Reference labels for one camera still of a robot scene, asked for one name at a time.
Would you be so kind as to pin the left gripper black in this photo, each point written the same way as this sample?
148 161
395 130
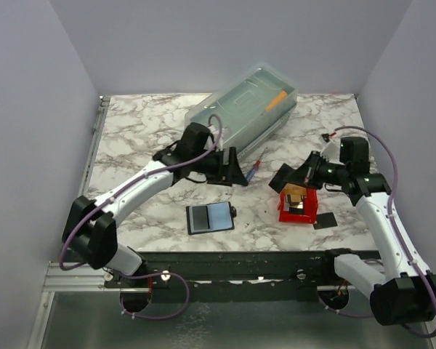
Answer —
228 174

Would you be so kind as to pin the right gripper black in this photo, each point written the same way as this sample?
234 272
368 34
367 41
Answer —
301 176

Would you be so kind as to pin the stack of credit cards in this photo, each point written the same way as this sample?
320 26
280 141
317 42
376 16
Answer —
294 197

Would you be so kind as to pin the red plastic bin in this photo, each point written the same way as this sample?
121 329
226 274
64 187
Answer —
310 209

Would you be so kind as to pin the black card holder wallet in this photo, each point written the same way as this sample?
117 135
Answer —
221 217

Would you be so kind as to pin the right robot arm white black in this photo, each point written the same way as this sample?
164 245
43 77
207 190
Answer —
405 292

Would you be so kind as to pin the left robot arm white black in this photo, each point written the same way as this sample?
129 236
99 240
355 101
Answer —
91 227

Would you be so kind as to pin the black card on table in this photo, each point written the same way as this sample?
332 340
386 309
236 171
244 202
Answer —
325 220

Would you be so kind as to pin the blue red screwdriver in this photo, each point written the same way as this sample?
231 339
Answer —
250 174

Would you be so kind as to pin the clear plastic storage box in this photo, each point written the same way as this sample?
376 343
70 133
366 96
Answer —
241 107

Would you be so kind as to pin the orange tool inside box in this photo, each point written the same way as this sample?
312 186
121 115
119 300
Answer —
275 101

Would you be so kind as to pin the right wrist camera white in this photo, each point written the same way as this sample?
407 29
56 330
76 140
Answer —
330 147

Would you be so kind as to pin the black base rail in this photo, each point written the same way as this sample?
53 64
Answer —
231 276

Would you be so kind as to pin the aluminium frame rail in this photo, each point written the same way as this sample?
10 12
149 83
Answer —
82 279

